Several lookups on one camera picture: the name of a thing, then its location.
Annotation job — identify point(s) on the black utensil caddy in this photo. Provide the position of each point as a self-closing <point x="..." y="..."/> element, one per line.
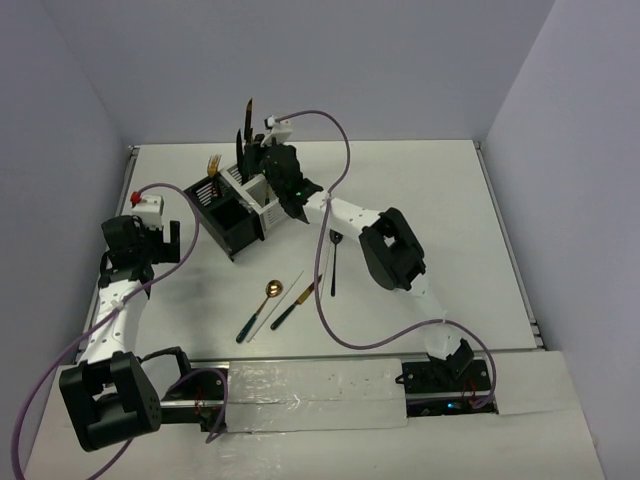
<point x="228" y="218"/>

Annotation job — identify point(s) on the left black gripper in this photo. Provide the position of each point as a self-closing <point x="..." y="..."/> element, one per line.
<point x="168" y="252"/>

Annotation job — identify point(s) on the gold knife dark handle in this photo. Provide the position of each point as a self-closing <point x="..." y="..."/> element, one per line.
<point x="287" y="312"/>

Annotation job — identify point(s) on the silver tape sheet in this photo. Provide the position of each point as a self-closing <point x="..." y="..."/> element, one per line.
<point x="315" y="396"/>

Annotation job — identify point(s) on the black spoon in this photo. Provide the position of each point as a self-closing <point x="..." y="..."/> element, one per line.
<point x="335" y="238"/>

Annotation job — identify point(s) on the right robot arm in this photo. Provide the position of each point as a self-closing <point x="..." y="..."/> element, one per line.
<point x="392" y="252"/>

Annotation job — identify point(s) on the white utensil caddy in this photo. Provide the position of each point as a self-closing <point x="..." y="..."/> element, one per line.
<point x="252" y="194"/>

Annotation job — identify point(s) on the black serrated knife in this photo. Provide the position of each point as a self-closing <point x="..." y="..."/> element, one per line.
<point x="240" y="157"/>

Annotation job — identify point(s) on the gold knife green handle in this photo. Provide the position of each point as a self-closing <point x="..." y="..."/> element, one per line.
<point x="247" y="128"/>

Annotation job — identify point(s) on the white chopstick long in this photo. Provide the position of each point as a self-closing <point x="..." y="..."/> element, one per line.
<point x="263" y="318"/>

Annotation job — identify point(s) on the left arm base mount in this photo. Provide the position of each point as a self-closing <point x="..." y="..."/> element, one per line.
<point x="199" y="399"/>

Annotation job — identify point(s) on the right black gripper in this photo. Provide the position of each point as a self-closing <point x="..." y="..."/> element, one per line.
<point x="254" y="153"/>

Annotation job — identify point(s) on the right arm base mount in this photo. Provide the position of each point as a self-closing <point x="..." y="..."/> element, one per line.
<point x="430" y="392"/>

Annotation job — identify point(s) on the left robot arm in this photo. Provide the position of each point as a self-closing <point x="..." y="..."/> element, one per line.
<point x="108" y="396"/>

